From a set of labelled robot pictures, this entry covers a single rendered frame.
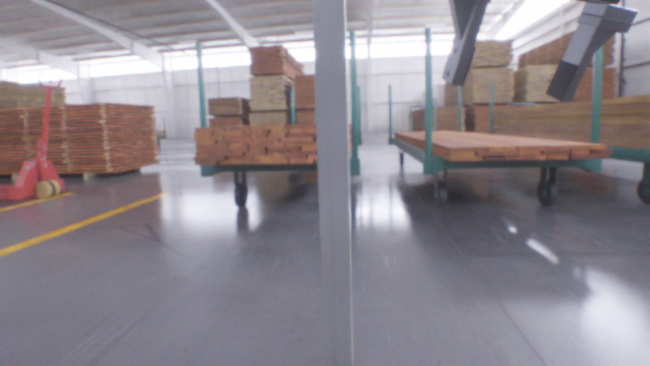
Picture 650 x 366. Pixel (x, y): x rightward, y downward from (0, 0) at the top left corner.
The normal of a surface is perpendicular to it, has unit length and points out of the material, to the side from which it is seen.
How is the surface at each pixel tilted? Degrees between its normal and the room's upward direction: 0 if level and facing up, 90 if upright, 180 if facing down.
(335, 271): 90
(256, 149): 90
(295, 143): 90
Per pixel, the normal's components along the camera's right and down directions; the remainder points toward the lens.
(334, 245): -0.12, 0.12
